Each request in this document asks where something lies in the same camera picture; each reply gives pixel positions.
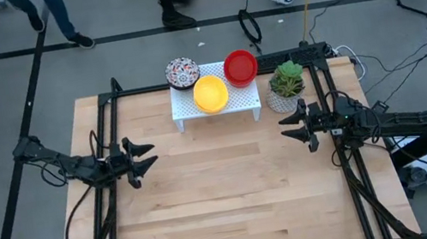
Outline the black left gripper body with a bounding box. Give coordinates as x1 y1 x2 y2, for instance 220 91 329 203
101 139 144 195

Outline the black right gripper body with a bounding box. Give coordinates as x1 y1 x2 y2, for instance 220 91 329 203
301 98 346 154

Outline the red plastic mini bowl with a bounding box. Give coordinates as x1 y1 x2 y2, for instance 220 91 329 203
229 80 257 92
220 45 262 88

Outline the floral patterned ceramic bowl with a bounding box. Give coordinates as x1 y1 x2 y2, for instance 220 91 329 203
162 53 205 94

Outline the yellow plastic mini bowl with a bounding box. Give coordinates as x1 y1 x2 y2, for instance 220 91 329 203
189 71 233 118

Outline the succulent plant in patterned pot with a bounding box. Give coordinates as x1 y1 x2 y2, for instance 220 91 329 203
259 57 312 117

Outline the white perforated metal shelf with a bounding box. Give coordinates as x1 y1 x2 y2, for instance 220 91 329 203
163 55 266 136

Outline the black perforated power strip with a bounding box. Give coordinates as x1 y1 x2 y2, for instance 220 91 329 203
254 40 337 75

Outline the black aluminium table frame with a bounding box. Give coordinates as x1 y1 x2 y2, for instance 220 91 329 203
33 30 424 239

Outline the white cable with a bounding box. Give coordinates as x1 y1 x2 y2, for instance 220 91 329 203
333 41 370 86

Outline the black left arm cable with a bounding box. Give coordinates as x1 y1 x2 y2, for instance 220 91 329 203
52 183 103 239

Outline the black floor cable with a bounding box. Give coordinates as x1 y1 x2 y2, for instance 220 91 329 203
356 38 427 109

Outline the black hanging cable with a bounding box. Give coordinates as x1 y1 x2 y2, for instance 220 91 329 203
234 0 269 58

